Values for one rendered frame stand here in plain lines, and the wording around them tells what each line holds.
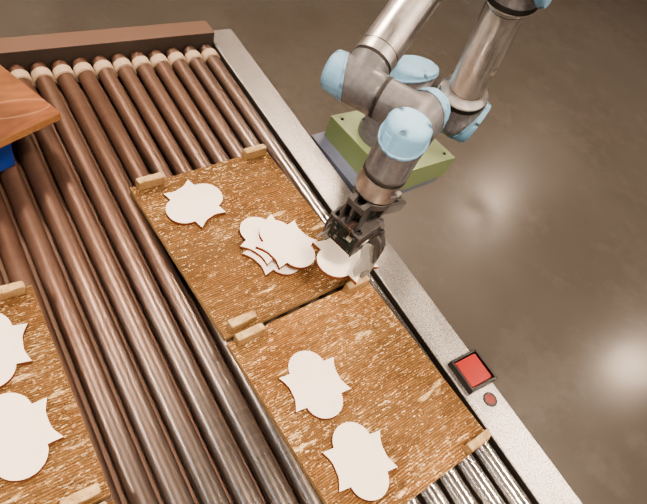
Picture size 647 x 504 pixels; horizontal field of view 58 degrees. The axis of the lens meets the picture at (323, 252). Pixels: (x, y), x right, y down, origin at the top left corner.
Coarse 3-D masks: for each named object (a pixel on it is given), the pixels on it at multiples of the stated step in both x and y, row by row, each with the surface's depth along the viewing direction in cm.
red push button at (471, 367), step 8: (464, 360) 122; (472, 360) 123; (464, 368) 121; (472, 368) 121; (480, 368) 122; (464, 376) 120; (472, 376) 120; (480, 376) 121; (488, 376) 121; (472, 384) 119
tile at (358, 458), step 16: (336, 432) 103; (352, 432) 104; (336, 448) 101; (352, 448) 102; (368, 448) 103; (336, 464) 100; (352, 464) 101; (368, 464) 101; (384, 464) 102; (352, 480) 99; (368, 480) 100; (384, 480) 100; (368, 496) 98
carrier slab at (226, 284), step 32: (256, 160) 140; (160, 192) 127; (224, 192) 132; (256, 192) 134; (288, 192) 137; (160, 224) 122; (192, 224) 124; (224, 224) 126; (320, 224) 133; (192, 256) 119; (224, 256) 121; (192, 288) 115; (224, 288) 116; (256, 288) 118; (288, 288) 120; (320, 288) 123; (224, 320) 112; (256, 320) 114
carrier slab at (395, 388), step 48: (288, 336) 113; (336, 336) 116; (384, 336) 119; (384, 384) 113; (432, 384) 116; (288, 432) 102; (384, 432) 107; (432, 432) 109; (480, 432) 112; (336, 480) 99; (432, 480) 104
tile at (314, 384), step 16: (304, 352) 111; (288, 368) 108; (304, 368) 109; (320, 368) 110; (288, 384) 106; (304, 384) 107; (320, 384) 108; (336, 384) 109; (304, 400) 105; (320, 400) 106; (336, 400) 107; (320, 416) 104
